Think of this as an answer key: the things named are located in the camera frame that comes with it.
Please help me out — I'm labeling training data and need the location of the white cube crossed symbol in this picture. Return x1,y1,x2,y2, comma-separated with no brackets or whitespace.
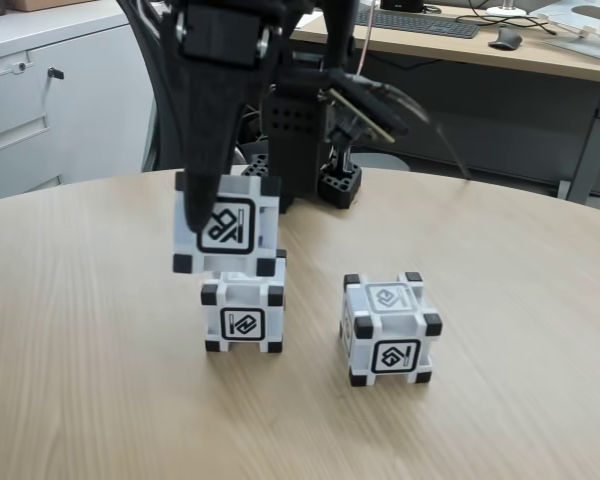
172,169,284,277

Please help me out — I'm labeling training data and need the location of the white cube spiral symbol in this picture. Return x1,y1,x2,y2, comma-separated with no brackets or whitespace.
337,272,444,389

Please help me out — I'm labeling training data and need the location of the black mesh office chair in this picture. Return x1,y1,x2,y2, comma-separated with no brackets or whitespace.
114,0,271,174

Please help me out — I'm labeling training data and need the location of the white filing cabinet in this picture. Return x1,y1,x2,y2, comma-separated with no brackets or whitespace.
0,9,159,206

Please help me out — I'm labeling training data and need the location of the white cube zigzag symbol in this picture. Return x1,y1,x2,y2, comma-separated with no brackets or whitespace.
200,248,287,355

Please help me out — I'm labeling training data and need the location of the cardboard box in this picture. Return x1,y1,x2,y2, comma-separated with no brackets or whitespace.
9,0,76,13

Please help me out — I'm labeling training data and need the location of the black keyboard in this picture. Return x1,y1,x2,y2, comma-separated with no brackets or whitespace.
352,9,481,40

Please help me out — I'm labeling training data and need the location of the wooden office desk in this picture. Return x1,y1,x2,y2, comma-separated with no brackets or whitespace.
289,0,600,206

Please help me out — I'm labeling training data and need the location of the dark computer mouse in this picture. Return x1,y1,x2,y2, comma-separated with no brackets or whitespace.
488,25,525,51

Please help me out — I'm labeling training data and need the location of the white round stand base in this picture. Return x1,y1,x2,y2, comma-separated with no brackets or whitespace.
484,0,531,19

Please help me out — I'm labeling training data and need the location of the silver laptop stand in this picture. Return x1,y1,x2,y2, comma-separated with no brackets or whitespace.
542,2,600,61

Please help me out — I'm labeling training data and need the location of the red white servo cable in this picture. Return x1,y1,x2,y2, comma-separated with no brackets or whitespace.
357,0,382,79

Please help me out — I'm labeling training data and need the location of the black gripper camera mount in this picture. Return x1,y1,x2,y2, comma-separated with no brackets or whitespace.
317,69,411,149

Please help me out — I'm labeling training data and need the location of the grey round pedestal base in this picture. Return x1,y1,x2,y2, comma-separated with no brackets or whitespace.
352,151,411,174

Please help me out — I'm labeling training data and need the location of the grey camera cable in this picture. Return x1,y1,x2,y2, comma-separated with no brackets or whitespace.
364,82,474,181

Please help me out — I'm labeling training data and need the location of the black desk cable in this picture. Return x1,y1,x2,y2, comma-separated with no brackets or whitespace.
454,12,559,36

